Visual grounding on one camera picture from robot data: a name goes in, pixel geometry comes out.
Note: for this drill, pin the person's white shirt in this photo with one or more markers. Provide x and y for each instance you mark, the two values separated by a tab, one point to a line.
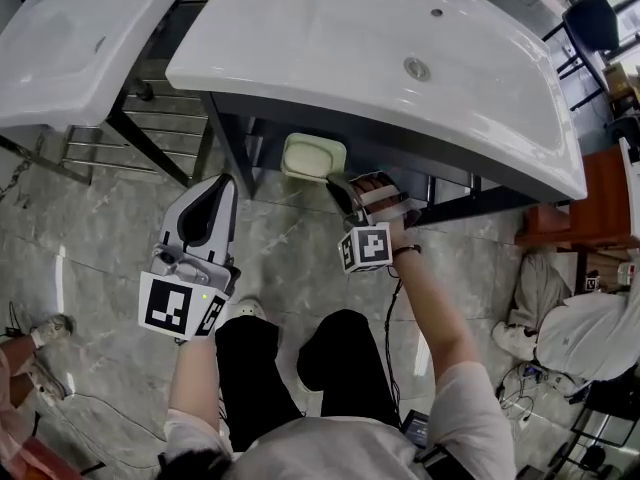
340	448

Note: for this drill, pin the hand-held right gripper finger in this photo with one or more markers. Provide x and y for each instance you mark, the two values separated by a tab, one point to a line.
342	195

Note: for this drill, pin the black wrist band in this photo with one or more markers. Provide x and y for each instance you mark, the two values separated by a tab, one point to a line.
407	250

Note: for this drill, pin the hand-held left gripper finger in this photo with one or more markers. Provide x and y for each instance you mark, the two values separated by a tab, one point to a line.
229	238
170	228

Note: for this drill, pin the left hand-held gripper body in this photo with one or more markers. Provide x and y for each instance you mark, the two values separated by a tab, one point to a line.
165	305

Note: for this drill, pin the person's right hand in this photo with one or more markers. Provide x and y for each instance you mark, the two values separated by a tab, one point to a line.
375	193

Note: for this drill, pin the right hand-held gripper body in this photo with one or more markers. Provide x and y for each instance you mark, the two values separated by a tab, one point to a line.
370	245

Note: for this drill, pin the black handheld screen device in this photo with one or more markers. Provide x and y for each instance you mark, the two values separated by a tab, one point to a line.
416	428

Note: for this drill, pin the person's black trousers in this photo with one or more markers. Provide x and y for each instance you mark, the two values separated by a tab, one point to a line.
350	368

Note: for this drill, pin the person's left forearm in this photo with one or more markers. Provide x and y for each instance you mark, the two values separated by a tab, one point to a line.
195	383

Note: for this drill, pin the white sink with black faucet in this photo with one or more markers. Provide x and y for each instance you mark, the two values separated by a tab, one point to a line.
325	43

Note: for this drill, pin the black floor fan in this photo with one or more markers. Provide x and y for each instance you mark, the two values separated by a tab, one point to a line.
595	463

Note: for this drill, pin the white soap bar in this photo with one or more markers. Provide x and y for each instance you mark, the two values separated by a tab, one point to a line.
305	157

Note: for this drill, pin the pale green soap dish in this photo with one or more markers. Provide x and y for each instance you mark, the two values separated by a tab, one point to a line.
337	155

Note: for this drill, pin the wooden cabinet with white top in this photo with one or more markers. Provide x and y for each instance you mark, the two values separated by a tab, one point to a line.
600	203

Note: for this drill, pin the person's white shoe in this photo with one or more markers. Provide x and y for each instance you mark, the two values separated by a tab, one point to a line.
249	309

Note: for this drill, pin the black metal stand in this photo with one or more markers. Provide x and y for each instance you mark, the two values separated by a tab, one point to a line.
610	403

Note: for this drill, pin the cardboard box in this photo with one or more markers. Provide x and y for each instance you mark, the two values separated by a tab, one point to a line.
620	80

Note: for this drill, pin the dark blue chair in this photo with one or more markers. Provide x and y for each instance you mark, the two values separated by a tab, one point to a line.
590	23

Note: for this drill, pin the person's right forearm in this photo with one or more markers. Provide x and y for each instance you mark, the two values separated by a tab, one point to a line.
435	318

